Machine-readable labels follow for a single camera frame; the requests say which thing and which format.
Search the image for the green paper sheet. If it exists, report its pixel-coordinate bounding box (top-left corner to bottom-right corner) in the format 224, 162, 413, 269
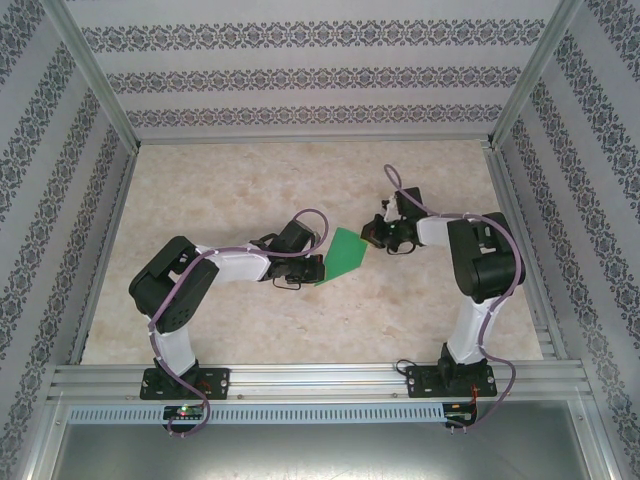
313, 227, 372, 288

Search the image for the grey metal sheet panel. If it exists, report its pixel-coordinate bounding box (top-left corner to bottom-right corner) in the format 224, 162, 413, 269
49, 422, 609, 480

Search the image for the aluminium mounting rail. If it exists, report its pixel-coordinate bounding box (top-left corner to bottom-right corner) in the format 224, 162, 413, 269
47, 360, 589, 403

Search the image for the aluminium frame crossbar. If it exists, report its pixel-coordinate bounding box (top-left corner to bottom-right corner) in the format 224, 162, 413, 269
134, 135, 496, 147

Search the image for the aluminium table side rail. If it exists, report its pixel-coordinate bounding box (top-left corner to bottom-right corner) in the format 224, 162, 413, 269
68, 144, 141, 365
483, 142, 571, 361

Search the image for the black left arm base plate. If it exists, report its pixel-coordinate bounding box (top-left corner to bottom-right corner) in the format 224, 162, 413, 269
139, 367, 232, 403

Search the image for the slotted grey cable duct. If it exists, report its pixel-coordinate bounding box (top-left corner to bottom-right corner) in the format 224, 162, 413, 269
67, 402, 446, 425

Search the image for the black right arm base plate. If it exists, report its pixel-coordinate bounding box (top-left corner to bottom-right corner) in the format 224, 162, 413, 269
407, 363, 499, 400

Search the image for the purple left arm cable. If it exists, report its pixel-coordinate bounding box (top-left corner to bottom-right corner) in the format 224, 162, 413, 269
147, 208, 331, 441

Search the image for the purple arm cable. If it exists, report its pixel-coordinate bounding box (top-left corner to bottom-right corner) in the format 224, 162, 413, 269
382, 163, 526, 434
147, 208, 331, 441

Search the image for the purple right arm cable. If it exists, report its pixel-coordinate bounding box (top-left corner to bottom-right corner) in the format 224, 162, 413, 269
382, 163, 526, 434

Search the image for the aluminium frame post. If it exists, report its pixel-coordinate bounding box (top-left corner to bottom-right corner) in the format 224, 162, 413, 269
44, 0, 141, 151
487, 0, 585, 149

